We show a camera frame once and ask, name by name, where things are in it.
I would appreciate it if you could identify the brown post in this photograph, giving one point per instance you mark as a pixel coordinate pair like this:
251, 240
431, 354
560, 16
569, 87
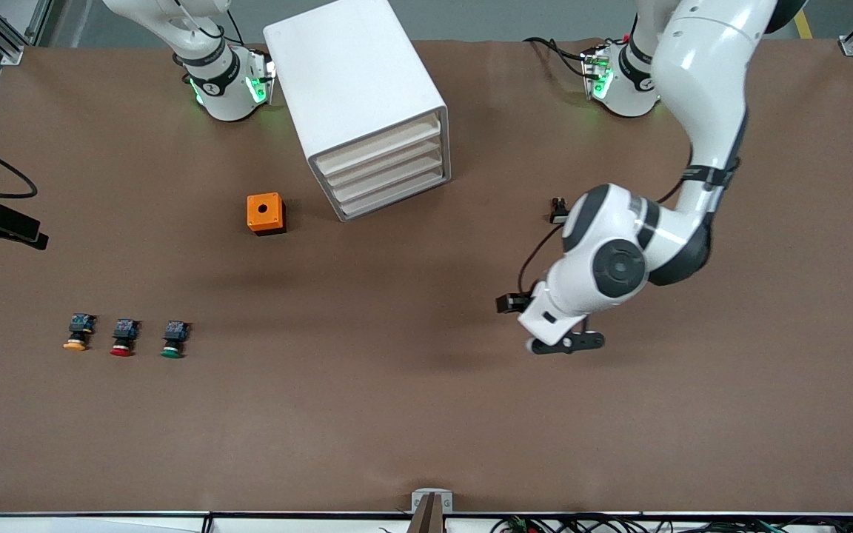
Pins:
430, 518

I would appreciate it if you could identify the white plastic drawer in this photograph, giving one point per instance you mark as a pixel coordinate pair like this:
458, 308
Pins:
387, 178
382, 161
391, 194
378, 146

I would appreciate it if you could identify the black white rectangular switch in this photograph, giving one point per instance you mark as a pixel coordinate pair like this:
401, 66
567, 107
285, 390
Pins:
557, 213

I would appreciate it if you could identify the yellow push button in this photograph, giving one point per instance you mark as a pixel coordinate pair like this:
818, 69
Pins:
79, 329

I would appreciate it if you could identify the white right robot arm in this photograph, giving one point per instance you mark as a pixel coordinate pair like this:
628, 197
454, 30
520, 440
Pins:
223, 89

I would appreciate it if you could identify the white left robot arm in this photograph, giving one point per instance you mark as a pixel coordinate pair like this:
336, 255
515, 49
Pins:
700, 89

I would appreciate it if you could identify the orange box with hole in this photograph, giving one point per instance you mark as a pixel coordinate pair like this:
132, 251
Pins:
262, 211

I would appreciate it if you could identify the white table edge rail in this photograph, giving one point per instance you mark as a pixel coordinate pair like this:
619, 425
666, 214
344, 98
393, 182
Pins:
64, 524

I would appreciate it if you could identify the red push button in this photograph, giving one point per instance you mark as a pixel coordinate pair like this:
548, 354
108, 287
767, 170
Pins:
124, 337

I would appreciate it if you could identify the white drawer cabinet housing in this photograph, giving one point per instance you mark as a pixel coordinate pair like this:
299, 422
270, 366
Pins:
345, 74

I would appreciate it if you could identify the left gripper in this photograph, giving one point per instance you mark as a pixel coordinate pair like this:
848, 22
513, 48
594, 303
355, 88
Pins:
509, 303

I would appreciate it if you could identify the grey metal bracket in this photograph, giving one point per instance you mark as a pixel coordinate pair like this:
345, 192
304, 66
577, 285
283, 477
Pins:
417, 503

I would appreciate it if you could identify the green push button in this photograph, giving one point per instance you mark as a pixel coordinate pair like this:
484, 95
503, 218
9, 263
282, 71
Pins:
174, 339

